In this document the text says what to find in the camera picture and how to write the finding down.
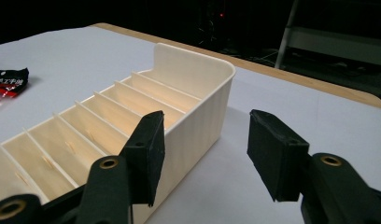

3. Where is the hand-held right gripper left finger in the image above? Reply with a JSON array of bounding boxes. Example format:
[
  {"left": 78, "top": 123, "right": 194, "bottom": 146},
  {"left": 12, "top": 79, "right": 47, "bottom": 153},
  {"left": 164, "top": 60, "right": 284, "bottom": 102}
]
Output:
[{"left": 76, "top": 110, "right": 166, "bottom": 224}]

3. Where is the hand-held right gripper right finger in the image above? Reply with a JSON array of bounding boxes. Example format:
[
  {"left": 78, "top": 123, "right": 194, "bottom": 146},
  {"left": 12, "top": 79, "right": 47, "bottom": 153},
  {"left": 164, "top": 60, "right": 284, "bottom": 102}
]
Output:
[{"left": 247, "top": 108, "right": 381, "bottom": 224}]

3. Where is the cream divided storage box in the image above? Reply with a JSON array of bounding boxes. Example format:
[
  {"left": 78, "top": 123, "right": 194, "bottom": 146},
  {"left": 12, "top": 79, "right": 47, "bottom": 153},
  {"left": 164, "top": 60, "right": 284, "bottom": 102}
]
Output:
[{"left": 0, "top": 42, "right": 236, "bottom": 224}]

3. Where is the black and red snack packet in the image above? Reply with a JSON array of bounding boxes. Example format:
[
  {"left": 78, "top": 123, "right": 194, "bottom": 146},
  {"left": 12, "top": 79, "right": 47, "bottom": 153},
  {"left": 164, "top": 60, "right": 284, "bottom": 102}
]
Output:
[{"left": 0, "top": 67, "right": 30, "bottom": 108}]

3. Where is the grey metal stand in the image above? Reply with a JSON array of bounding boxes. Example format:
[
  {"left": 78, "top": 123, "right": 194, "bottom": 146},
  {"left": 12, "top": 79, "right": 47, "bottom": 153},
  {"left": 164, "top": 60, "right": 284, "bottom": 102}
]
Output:
[{"left": 274, "top": 0, "right": 381, "bottom": 70}]

